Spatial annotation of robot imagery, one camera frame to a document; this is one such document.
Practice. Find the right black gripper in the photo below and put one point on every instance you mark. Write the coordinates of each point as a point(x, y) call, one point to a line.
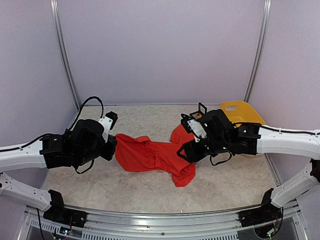
point(193, 154)

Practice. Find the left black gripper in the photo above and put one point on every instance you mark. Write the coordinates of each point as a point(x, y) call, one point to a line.
point(108, 154)

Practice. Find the red t-shirt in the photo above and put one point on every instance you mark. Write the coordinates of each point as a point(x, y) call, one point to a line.
point(141, 154)

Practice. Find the black case with yellow brooch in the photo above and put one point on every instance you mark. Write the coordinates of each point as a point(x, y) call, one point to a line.
point(202, 109)

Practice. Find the yellow plastic basket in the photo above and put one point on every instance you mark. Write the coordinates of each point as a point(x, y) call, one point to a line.
point(241, 112)

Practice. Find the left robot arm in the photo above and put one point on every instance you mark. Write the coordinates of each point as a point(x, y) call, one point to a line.
point(87, 141)

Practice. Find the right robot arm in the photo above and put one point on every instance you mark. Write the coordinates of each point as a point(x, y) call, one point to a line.
point(215, 134)

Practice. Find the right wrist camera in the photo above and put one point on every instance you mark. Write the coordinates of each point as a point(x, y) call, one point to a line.
point(192, 126)

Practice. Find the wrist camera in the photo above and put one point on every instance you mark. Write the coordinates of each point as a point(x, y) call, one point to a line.
point(192, 126)
point(108, 121)

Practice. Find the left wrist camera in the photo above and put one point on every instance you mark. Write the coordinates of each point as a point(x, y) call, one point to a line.
point(108, 121)

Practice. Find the front aluminium rail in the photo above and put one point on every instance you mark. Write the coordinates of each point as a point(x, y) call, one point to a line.
point(112, 225)

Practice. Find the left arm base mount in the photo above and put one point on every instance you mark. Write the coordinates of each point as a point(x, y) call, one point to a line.
point(66, 216)

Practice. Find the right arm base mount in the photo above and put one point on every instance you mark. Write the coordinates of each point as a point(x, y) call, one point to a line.
point(258, 216)

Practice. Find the left aluminium frame post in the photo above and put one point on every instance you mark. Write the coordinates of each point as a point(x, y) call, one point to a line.
point(54, 5)

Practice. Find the aluminium frame post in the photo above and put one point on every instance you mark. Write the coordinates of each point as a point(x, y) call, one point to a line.
point(259, 49)
point(54, 5)

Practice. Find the right aluminium frame post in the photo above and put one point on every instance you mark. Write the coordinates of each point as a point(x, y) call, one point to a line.
point(259, 49)

